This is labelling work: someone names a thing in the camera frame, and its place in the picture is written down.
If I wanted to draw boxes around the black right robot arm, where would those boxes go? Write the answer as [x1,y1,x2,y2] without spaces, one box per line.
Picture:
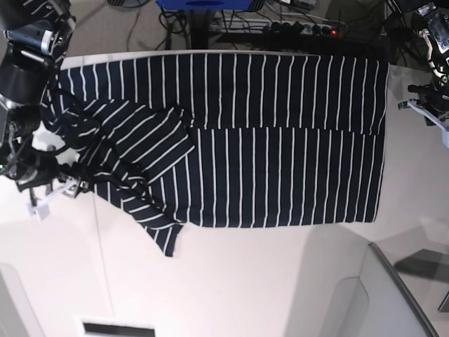
[1,1,84,220]

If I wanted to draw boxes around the white power strip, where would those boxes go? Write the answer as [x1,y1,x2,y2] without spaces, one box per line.
[209,18,348,37]

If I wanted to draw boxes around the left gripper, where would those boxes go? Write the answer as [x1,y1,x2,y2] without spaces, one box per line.
[398,3,448,147]

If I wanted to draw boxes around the black table leg post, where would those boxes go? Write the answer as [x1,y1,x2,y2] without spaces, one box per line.
[187,9,213,50]

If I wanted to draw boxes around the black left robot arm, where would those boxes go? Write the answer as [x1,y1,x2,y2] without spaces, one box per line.
[394,1,448,146]

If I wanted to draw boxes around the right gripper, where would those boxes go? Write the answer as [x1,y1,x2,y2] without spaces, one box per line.
[1,101,90,220]

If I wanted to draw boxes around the navy white striped t-shirt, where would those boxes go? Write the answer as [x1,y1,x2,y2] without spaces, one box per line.
[41,53,389,257]

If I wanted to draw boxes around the blue bin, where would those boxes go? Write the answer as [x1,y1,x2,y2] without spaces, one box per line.
[156,0,251,11]

